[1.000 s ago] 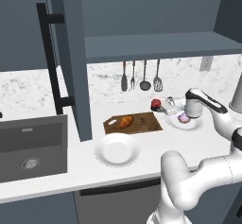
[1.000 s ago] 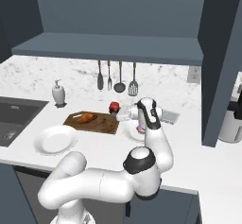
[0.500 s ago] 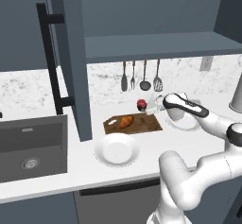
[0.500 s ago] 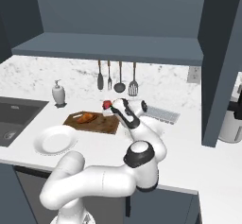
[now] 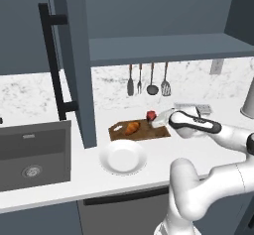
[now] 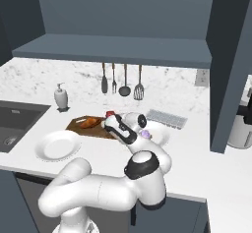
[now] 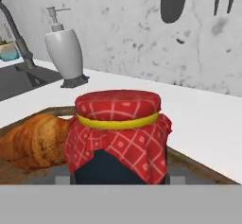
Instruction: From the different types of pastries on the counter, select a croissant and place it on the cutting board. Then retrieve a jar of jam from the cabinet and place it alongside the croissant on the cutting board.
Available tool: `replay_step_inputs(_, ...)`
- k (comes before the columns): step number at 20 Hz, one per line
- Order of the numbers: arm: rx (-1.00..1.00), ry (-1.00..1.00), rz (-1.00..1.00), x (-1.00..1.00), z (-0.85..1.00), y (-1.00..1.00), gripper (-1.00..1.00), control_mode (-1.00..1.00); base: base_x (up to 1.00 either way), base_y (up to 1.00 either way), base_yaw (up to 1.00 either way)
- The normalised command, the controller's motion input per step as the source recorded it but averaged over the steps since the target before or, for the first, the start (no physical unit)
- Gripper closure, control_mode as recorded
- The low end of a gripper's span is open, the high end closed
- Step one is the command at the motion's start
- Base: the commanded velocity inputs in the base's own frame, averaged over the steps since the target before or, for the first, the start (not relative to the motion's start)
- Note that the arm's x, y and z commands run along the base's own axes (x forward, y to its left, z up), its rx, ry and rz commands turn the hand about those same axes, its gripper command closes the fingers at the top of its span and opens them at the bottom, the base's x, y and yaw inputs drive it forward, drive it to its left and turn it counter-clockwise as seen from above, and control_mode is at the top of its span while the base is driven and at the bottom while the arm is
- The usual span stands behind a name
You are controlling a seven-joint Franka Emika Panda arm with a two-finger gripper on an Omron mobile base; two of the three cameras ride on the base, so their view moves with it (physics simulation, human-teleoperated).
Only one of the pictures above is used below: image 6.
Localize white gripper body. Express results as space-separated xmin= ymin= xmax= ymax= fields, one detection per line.
xmin=100 ymin=114 xmax=125 ymax=131

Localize golden brown croissant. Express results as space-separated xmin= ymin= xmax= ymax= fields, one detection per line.
xmin=79 ymin=117 xmax=103 ymax=130

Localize brown wooden cutting board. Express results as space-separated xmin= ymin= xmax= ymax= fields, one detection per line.
xmin=65 ymin=114 xmax=120 ymax=141

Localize large grey cabinet door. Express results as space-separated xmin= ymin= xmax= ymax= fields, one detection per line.
xmin=206 ymin=0 xmax=252 ymax=154

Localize small grey cabinet door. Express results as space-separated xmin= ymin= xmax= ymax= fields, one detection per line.
xmin=0 ymin=0 xmax=46 ymax=67

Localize hanging dark ladle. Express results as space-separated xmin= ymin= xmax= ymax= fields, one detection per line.
xmin=118 ymin=63 xmax=132 ymax=97

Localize purple frosted pastry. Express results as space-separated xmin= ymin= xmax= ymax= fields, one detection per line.
xmin=140 ymin=129 xmax=152 ymax=139

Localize hanging metal fork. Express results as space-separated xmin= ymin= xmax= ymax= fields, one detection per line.
xmin=110 ymin=62 xmax=118 ymax=95

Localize hanging slotted spatula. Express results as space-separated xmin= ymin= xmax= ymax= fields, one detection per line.
xmin=133 ymin=64 xmax=146 ymax=101

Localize grey ribbed drying mat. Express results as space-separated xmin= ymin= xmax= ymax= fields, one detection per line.
xmin=145 ymin=108 xmax=189 ymax=131

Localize white soap dispenser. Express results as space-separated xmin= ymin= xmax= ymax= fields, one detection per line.
xmin=53 ymin=82 xmax=70 ymax=111

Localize white round plate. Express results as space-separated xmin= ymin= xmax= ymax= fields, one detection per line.
xmin=33 ymin=130 xmax=83 ymax=163

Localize dark grey sink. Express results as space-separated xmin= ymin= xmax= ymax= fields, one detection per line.
xmin=0 ymin=99 xmax=52 ymax=153

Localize dark grey base cabinets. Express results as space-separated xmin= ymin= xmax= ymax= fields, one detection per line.
xmin=0 ymin=168 xmax=212 ymax=233

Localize grey open wall cabinet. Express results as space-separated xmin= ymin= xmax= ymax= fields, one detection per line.
xmin=11 ymin=0 xmax=228 ymax=70

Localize black cabinet handle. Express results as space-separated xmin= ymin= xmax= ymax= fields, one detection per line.
xmin=130 ymin=206 xmax=138 ymax=227

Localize grey wall socket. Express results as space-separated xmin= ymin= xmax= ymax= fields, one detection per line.
xmin=194 ymin=68 xmax=211 ymax=88

